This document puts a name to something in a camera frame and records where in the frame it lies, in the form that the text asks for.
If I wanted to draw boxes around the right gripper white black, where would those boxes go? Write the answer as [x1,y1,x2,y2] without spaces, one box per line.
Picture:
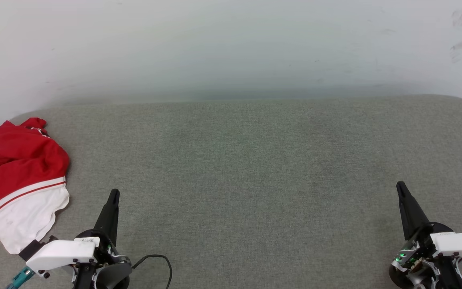
[389,181,462,289]

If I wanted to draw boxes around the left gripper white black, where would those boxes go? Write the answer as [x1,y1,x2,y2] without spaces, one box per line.
[26,189,132,289]

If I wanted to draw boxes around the red and white shirt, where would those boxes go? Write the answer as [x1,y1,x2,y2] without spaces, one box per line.
[0,117,71,254]

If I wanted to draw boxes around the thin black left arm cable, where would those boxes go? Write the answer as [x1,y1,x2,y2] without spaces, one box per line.
[132,254,173,289]

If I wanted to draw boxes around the teal cable connector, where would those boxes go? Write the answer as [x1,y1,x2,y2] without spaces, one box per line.
[6,267,36,289]

